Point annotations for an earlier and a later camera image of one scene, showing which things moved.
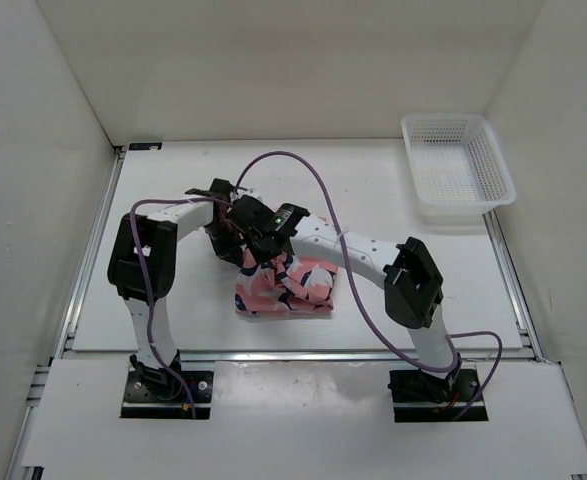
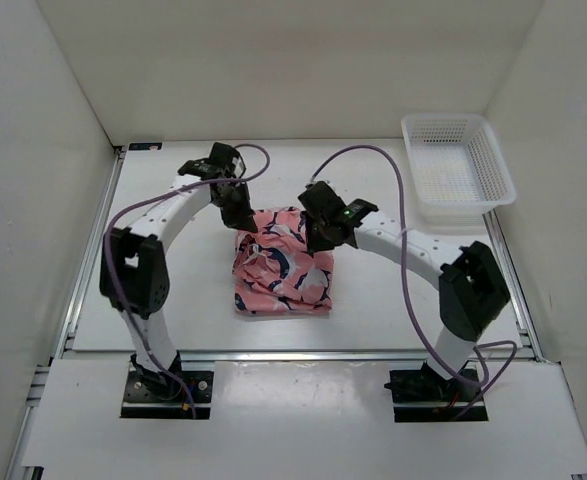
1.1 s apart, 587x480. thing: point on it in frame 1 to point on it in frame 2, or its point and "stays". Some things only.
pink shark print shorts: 280,284 stays
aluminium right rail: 520,309 stays
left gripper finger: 234,253 to 243,208
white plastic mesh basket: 456,166 stays
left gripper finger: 220,248 to 232,215
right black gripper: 263,257 to 313,244
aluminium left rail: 90,251 stays
